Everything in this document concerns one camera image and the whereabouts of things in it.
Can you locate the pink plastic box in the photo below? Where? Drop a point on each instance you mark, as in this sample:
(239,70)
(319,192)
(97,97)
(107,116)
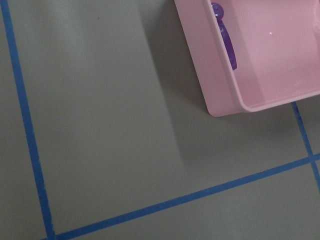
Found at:
(277,50)

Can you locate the purple toy block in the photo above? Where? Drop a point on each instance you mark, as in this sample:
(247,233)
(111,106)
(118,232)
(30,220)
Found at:
(219,14)

